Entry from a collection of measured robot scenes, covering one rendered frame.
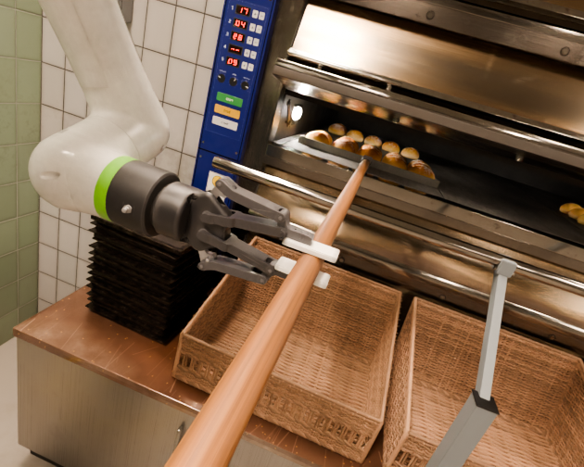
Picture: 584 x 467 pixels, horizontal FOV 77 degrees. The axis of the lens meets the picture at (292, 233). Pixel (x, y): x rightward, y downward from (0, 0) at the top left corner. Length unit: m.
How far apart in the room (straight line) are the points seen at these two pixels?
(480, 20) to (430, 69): 0.16
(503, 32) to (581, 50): 0.20
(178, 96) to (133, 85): 0.79
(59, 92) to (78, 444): 1.21
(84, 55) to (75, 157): 0.14
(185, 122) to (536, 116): 1.08
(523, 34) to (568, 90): 0.20
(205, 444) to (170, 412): 0.90
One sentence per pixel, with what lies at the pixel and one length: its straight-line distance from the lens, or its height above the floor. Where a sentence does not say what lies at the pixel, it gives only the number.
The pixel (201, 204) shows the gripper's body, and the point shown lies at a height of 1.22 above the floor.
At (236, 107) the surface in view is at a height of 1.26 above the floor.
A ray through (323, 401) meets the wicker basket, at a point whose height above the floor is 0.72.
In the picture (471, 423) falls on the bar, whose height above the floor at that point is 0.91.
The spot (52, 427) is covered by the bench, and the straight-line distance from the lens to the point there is 1.47.
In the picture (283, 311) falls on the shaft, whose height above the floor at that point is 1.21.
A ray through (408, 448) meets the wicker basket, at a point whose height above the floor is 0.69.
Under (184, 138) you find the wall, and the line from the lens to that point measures 1.40.
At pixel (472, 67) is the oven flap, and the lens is 1.25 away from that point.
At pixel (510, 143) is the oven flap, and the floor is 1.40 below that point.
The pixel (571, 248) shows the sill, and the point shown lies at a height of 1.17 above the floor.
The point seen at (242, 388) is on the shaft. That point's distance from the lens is 0.26.
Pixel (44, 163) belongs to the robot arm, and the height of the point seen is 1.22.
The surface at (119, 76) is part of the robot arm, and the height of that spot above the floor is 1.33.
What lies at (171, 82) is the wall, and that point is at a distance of 1.42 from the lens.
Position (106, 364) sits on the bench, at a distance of 1.16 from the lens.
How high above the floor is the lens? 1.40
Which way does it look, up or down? 22 degrees down
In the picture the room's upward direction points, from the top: 17 degrees clockwise
